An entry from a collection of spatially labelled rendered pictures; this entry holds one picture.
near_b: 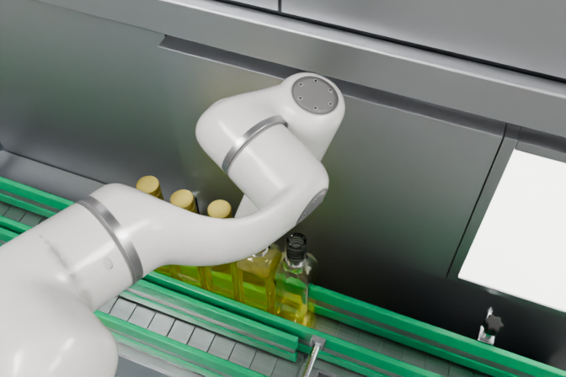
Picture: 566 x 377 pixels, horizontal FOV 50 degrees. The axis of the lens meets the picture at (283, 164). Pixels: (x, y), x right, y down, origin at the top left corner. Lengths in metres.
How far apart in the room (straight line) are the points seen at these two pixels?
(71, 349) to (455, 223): 0.61
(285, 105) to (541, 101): 0.30
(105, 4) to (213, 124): 0.35
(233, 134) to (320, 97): 0.10
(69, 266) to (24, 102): 0.77
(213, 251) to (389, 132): 0.36
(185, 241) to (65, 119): 0.71
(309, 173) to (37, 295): 0.25
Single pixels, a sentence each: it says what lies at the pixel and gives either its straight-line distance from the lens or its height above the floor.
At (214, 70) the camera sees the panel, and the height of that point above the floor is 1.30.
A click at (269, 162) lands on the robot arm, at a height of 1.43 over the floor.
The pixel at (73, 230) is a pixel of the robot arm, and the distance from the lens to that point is 0.50.
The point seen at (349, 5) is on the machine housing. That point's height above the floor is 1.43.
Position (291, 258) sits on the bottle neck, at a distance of 0.86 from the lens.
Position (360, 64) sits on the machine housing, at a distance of 0.75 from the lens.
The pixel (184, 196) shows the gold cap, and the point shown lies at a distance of 0.88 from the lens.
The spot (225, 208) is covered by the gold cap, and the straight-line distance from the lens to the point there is 0.86.
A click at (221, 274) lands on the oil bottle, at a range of 0.96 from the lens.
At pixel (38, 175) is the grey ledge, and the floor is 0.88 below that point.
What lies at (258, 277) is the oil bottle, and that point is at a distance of 0.91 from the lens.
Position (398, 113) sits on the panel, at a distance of 0.77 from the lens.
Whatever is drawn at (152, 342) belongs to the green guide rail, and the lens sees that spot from 1.01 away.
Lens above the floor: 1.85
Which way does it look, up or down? 50 degrees down
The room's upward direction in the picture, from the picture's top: straight up
